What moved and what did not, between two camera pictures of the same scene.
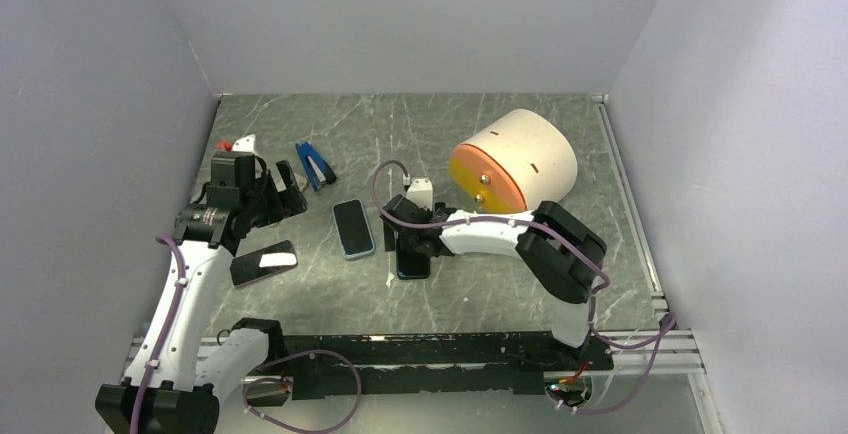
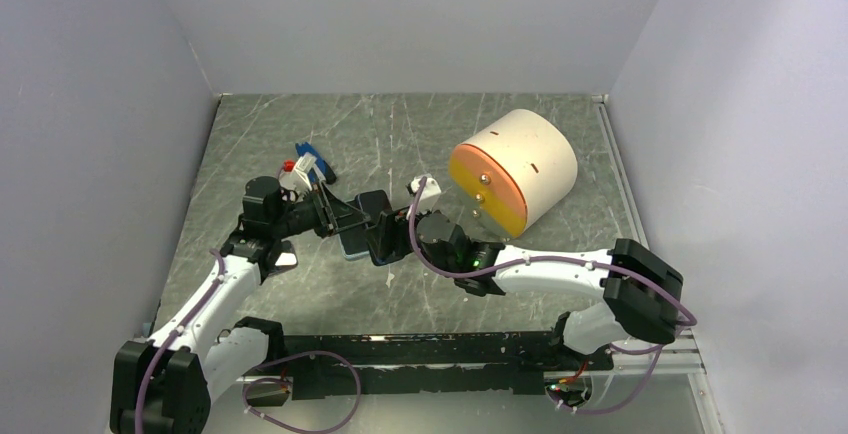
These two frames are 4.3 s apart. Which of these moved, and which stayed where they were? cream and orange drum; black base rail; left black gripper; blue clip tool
Moved: left black gripper
Stayed: cream and orange drum; black base rail; blue clip tool
